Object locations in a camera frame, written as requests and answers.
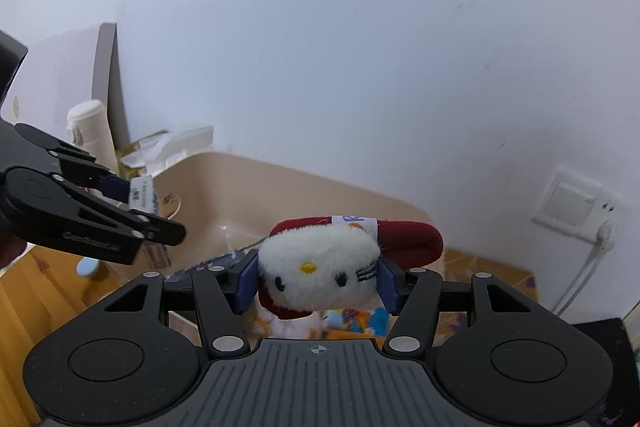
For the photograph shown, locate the long dark blue box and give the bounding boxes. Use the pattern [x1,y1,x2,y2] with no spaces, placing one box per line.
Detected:
[165,245,258,283]

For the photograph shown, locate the blue white patterned small box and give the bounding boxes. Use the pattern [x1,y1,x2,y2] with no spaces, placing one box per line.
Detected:
[127,173,174,271]

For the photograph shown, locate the hello kitty red plush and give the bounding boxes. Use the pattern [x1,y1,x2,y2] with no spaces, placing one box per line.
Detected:
[258,215,444,320]

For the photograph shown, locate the colorful cartoon snack pack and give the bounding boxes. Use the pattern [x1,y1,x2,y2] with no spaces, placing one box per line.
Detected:
[250,307,395,345]

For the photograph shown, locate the blue hair brush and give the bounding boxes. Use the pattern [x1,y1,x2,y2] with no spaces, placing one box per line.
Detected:
[76,257,101,279]

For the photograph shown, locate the purple floral table mat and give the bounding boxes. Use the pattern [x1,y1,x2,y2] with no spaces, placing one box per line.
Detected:
[435,248,538,301]

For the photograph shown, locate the white thermos bottle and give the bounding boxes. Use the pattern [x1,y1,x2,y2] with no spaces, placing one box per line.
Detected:
[66,100,118,173]

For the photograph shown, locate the beige plastic storage bin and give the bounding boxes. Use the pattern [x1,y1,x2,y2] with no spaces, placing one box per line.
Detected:
[117,150,437,343]

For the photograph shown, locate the tissue pack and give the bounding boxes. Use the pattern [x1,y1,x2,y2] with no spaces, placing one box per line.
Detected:
[119,126,214,176]

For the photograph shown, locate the lilac headboard panel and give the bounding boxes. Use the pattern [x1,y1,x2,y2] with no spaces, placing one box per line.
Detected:
[1,23,128,145]

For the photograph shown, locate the wall socket with switch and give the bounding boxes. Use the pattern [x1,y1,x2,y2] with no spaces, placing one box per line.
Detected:
[532,167,631,244]

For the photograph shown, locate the white power cable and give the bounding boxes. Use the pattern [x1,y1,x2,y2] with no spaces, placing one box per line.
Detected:
[549,221,618,316]

